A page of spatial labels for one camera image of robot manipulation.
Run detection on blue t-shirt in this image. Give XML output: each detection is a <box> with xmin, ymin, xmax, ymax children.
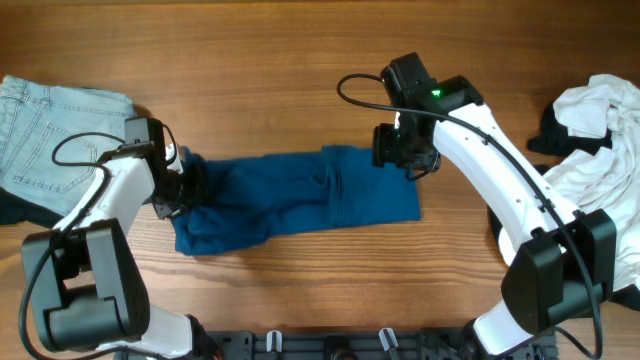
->
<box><xmin>172</xmin><ymin>145</ymin><xmax>421</xmax><ymax>256</ymax></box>

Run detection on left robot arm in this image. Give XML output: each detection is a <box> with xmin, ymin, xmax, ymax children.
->
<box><xmin>18</xmin><ymin>118</ymin><xmax>224</xmax><ymax>359</ymax></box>

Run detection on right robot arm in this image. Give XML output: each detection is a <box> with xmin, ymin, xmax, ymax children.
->
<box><xmin>373</xmin><ymin>53</ymin><xmax>616</xmax><ymax>358</ymax></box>

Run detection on folded light denim shorts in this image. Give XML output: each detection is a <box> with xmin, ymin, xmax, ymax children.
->
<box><xmin>1</xmin><ymin>75</ymin><xmax>136</xmax><ymax>216</ymax></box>

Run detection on black garment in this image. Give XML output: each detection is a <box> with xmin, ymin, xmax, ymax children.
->
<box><xmin>488</xmin><ymin>102</ymin><xmax>639</xmax><ymax>312</ymax></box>

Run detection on dark garment under shorts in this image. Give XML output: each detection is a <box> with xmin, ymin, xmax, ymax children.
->
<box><xmin>0</xmin><ymin>189</ymin><xmax>62</xmax><ymax>228</ymax></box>

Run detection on white garment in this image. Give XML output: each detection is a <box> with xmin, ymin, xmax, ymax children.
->
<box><xmin>544</xmin><ymin>74</ymin><xmax>639</xmax><ymax>291</ymax></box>

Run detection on left black cable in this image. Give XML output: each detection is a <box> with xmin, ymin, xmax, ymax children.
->
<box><xmin>18</xmin><ymin>131</ymin><xmax>171</xmax><ymax>360</ymax></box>

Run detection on black cable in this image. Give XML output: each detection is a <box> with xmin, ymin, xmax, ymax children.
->
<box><xmin>335</xmin><ymin>73</ymin><xmax>605</xmax><ymax>360</ymax></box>
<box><xmin>18</xmin><ymin>131</ymin><xmax>171</xmax><ymax>360</ymax></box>

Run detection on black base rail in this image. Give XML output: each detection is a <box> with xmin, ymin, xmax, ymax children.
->
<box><xmin>113</xmin><ymin>327</ymin><xmax>558</xmax><ymax>360</ymax></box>

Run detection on right black cable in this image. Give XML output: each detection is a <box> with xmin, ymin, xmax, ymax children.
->
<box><xmin>335</xmin><ymin>73</ymin><xmax>605</xmax><ymax>360</ymax></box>

